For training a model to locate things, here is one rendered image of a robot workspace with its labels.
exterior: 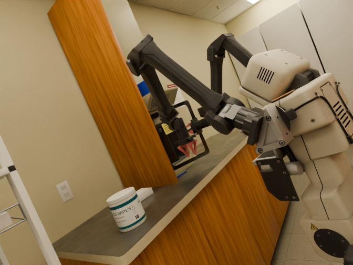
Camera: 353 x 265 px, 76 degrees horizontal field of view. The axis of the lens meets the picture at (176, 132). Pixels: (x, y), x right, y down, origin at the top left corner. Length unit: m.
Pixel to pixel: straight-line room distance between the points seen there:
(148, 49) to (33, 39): 1.21
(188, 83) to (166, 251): 0.70
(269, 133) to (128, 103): 0.97
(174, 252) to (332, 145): 0.74
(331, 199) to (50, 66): 1.71
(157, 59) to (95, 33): 0.88
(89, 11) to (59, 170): 0.98
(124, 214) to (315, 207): 0.71
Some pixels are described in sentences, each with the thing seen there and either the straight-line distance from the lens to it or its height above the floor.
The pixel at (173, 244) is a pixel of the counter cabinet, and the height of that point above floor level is 0.80.
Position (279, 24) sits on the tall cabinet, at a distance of 4.28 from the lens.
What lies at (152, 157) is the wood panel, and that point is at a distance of 1.45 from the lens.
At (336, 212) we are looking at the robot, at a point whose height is 0.84.
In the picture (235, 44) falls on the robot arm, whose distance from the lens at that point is 1.18.
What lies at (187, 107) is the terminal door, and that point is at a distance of 1.56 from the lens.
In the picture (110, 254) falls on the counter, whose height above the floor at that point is 0.94.
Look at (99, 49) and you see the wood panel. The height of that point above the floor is 1.88.
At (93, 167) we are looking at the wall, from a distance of 1.69.
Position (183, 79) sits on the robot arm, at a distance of 0.75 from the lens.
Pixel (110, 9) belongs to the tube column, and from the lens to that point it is 1.78.
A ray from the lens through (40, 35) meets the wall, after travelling 1.93.
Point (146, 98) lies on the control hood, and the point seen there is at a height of 1.49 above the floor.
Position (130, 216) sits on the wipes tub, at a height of 0.99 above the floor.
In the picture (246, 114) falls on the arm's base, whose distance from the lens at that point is 0.69.
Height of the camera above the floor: 1.29
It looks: 3 degrees down
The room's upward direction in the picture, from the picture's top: 23 degrees counter-clockwise
